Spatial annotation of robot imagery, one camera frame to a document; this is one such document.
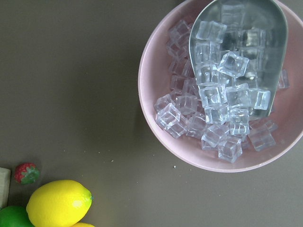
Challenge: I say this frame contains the pink bowl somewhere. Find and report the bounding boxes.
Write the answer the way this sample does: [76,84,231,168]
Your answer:
[138,0,303,173]

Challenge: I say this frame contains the clear ice cubes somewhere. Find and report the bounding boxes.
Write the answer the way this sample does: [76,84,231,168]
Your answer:
[153,4,290,164]

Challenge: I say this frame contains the metal ice scoop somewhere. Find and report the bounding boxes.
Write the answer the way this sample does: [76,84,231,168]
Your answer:
[189,0,288,119]

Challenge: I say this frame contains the yellow lemon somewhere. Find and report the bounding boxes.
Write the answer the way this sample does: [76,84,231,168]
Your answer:
[71,222,95,227]
[26,180,93,227]

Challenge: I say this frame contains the red strawberry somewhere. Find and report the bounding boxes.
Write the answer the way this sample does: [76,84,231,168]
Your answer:
[14,162,40,184]

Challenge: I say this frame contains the wooden cutting board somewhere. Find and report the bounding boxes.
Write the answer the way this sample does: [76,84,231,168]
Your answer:
[0,167,11,209]

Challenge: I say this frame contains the green lime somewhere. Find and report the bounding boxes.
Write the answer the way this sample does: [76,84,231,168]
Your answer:
[0,206,34,227]

